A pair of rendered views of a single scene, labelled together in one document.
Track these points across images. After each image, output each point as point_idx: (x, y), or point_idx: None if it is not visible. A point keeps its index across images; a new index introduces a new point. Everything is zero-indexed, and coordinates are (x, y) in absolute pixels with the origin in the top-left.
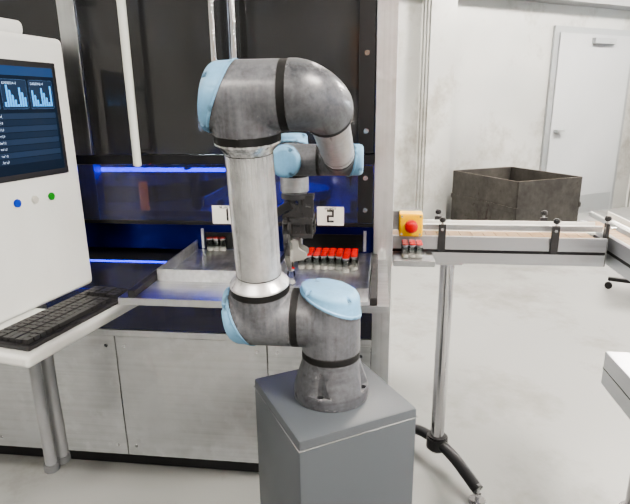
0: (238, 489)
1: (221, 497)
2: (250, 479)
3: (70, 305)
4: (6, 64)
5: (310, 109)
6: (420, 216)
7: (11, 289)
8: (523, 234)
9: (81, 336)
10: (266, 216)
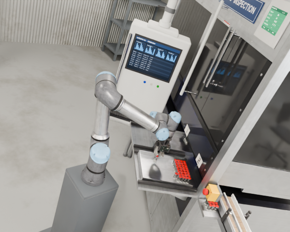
0: (141, 214)
1: (136, 209)
2: (147, 217)
3: None
4: (162, 44)
5: (96, 95)
6: (211, 192)
7: (130, 101)
8: None
9: (121, 123)
10: (97, 116)
